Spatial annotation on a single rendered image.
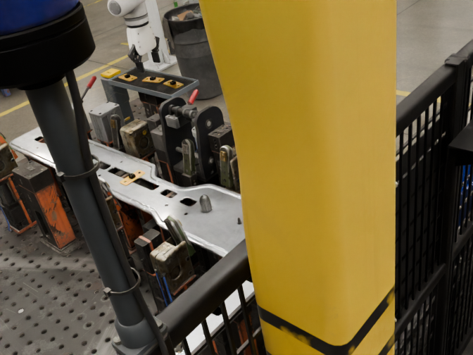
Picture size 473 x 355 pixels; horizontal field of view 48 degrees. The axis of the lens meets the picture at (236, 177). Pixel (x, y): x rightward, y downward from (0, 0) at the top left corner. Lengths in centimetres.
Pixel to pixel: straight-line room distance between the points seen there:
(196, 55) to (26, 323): 308
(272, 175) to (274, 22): 12
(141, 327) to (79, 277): 150
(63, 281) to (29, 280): 13
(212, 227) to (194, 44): 313
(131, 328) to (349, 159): 21
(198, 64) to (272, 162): 414
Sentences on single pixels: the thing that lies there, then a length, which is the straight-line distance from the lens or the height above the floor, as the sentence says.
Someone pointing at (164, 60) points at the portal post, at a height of 5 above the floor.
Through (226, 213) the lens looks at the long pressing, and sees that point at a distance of 148.
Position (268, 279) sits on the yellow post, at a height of 155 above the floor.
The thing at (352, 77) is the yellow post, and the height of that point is 174.
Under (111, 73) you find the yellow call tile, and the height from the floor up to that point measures 116.
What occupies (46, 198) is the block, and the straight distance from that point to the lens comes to 195.
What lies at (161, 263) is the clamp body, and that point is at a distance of 132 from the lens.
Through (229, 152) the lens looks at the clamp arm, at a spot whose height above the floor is 109.
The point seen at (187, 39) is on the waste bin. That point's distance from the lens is 442.
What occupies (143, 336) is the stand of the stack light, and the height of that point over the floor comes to 157.
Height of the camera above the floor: 187
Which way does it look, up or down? 33 degrees down
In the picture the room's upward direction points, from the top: 11 degrees counter-clockwise
